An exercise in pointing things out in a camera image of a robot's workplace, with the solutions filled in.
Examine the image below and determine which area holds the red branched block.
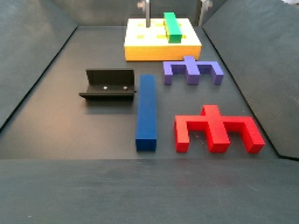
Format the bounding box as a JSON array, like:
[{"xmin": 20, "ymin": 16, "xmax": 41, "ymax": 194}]
[{"xmin": 173, "ymin": 105, "xmax": 266, "ymax": 154}]

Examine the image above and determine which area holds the purple branched block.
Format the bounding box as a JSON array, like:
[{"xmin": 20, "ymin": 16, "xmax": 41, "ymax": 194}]
[{"xmin": 163, "ymin": 56, "xmax": 224, "ymax": 85}]

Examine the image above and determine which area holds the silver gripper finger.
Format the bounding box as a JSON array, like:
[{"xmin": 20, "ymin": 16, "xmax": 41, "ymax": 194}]
[
  {"xmin": 136, "ymin": 0, "xmax": 151, "ymax": 28},
  {"xmin": 199, "ymin": 0, "xmax": 212, "ymax": 26}
]

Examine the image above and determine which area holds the black angle bracket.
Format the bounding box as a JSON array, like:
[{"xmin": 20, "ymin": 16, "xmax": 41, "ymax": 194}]
[{"xmin": 79, "ymin": 68, "xmax": 136, "ymax": 102}]

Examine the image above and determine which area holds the green rectangular block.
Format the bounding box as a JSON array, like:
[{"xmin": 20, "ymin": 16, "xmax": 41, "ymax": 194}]
[{"xmin": 163, "ymin": 12, "xmax": 183, "ymax": 44}]

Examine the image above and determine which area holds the blue rectangular bar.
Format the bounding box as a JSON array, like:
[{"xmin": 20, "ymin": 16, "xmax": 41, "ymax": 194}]
[{"xmin": 135, "ymin": 74, "xmax": 156, "ymax": 151}]

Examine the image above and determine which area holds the yellow board with holes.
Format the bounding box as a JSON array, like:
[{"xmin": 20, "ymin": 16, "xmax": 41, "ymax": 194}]
[{"xmin": 124, "ymin": 18, "xmax": 201, "ymax": 61}]

